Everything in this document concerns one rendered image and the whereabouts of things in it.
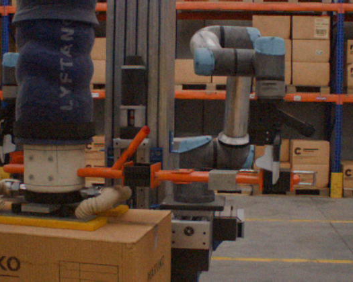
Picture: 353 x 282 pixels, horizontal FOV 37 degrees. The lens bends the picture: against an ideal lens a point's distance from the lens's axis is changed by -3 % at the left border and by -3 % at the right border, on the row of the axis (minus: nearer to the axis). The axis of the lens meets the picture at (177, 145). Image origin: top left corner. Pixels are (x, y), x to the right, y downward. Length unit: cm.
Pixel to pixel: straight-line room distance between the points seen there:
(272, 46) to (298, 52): 732
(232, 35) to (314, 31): 694
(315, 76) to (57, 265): 759
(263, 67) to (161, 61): 86
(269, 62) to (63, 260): 69
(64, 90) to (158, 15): 84
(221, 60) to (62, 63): 41
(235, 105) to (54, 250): 87
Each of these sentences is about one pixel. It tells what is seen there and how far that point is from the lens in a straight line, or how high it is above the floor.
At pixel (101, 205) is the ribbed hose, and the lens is 138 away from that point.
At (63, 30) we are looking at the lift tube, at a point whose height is 157.
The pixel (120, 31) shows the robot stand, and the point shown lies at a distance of 220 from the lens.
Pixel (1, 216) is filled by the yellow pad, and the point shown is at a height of 109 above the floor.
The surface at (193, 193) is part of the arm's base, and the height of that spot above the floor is 107.
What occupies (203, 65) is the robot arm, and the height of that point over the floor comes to 149.
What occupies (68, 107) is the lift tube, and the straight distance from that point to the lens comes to 142.
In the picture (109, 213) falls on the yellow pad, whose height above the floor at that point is 108.
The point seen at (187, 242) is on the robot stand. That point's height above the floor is 92.
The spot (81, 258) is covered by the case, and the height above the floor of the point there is 102.
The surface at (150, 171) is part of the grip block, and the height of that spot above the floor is 121.
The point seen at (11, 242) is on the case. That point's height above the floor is 105.
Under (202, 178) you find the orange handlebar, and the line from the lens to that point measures 138.
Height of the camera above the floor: 138
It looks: 4 degrees down
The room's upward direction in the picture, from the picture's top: 1 degrees clockwise
